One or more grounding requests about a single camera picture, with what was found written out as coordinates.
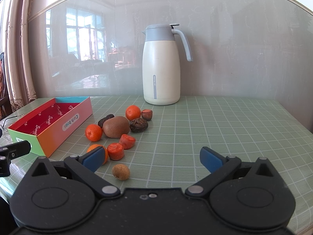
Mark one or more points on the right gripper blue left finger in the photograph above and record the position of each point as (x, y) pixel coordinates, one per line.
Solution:
(83, 169)

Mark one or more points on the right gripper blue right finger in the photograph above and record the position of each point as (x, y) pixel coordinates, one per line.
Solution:
(221, 169)

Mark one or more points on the orange mandarin front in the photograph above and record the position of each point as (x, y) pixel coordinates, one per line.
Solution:
(106, 156)

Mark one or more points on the orange mandarin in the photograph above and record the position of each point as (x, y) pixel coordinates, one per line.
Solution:
(93, 132)
(132, 112)
(106, 156)

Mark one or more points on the orange carrot piece front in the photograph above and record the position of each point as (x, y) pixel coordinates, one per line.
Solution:
(115, 151)

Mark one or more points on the orange carrot piece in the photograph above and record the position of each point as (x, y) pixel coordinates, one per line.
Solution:
(127, 141)
(115, 151)

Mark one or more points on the brown kiwi fruit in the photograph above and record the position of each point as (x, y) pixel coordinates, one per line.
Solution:
(115, 127)

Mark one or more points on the dark walnut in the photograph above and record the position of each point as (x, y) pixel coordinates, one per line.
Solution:
(138, 125)

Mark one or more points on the thin metal eyeglasses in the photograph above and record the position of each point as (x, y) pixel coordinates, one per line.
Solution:
(9, 121)

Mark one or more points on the wooden armchair red cushion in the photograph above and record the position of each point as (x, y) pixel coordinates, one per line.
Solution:
(5, 100)

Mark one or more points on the colourful open cardboard box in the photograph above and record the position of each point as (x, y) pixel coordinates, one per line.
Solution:
(49, 125)

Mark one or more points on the beige lace curtain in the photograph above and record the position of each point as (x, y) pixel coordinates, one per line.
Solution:
(19, 79)

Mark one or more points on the green grid tablecloth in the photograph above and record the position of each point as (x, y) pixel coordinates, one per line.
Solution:
(271, 192)

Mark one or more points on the small brown red-topped fruit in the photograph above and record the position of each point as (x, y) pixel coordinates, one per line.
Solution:
(147, 114)

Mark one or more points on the white grey thermos jug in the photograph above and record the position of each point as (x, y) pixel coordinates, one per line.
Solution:
(161, 64)

